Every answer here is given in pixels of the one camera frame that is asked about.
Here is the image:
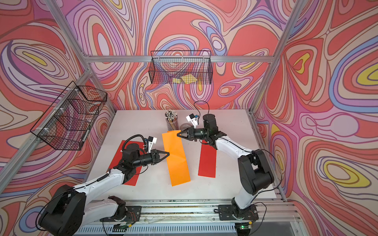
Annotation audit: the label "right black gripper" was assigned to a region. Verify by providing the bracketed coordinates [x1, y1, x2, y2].
[177, 125, 209, 141]

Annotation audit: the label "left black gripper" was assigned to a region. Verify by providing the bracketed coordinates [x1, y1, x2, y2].
[131, 150, 169, 169]

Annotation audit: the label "orange paper sheet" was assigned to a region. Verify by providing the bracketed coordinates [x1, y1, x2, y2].
[162, 130, 191, 186]

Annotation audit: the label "red paper sheet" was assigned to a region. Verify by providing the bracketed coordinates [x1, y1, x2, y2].
[198, 141, 217, 178]
[108, 140, 142, 186]

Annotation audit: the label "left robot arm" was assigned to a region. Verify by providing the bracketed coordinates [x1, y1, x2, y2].
[36, 143, 170, 236]

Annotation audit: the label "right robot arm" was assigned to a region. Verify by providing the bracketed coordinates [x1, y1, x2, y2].
[177, 114, 275, 219]

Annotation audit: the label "clear tape roll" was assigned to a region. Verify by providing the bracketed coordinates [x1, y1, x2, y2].
[180, 123, 192, 131]

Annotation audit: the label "pencil cup with pencils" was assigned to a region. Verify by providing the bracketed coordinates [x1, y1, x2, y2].
[165, 110, 179, 131]

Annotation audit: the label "yellow sticky notes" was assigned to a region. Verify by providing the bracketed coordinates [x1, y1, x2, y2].
[172, 74, 197, 84]

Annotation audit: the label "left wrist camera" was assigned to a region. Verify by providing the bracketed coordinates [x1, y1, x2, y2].
[144, 136, 157, 152]

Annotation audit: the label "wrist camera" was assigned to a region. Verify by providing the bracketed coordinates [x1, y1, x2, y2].
[186, 114, 199, 128]
[144, 136, 157, 152]

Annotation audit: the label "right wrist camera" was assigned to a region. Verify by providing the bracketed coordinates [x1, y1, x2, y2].
[186, 114, 199, 128]

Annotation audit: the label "back wall wire basket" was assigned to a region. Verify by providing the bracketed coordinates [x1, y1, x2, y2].
[148, 50, 213, 85]

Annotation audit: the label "wall wire basket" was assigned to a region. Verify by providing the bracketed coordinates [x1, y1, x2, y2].
[148, 50, 213, 85]
[30, 81, 107, 150]

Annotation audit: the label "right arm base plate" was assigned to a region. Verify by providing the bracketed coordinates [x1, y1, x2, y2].
[214, 205, 259, 222]

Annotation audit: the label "left wall wire basket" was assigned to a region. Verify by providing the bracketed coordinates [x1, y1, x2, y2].
[30, 81, 107, 150]

